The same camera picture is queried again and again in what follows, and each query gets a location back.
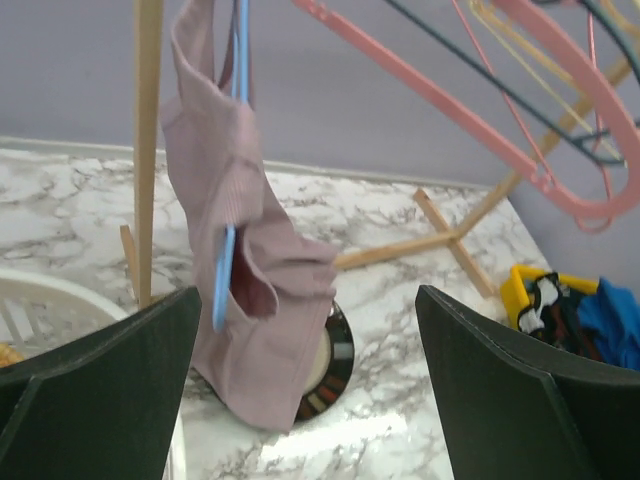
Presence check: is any woven wicker fan tray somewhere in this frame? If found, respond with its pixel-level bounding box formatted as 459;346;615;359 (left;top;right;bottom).
0;343;24;368

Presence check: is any pink plastic hanger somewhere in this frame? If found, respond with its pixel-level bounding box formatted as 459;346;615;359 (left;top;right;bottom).
292;0;640;232

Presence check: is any cream plastic hanger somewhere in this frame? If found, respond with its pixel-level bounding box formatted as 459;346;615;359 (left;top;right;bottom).
467;0;626;161

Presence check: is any blue garment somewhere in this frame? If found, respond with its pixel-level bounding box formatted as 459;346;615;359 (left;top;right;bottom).
578;277;639;371

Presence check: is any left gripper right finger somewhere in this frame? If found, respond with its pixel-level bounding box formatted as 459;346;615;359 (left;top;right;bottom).
415;285;639;480

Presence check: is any yellow plastic bin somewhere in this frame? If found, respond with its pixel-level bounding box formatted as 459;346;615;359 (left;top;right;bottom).
500;264;599;329

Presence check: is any mauve tank top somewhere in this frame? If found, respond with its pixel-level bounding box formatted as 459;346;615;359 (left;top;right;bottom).
161;1;336;432

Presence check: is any teal plastic hanger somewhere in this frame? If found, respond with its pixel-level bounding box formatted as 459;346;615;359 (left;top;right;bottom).
386;0;627;167

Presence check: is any dark rimmed ceramic plate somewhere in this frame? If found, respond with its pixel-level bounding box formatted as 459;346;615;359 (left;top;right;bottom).
295;301;355;422

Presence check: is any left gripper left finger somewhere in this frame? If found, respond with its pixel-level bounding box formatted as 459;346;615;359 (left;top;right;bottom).
1;287;200;479

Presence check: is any dark navy garment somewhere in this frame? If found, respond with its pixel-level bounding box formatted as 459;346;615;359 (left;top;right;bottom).
534;297;602;361

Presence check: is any white plastic dish rack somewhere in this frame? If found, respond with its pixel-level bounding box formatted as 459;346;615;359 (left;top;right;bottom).
1;268;128;360

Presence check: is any thin pink hanger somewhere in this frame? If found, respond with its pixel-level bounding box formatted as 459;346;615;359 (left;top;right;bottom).
458;17;629;234

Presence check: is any wooden clothes rack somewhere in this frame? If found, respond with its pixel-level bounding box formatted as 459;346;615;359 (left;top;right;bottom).
118;0;640;309

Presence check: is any light blue wire hanger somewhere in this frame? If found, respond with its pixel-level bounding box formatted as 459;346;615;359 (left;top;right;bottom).
212;0;250;331

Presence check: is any striped black white garment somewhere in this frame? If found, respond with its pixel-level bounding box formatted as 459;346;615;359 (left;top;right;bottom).
517;272;565;334

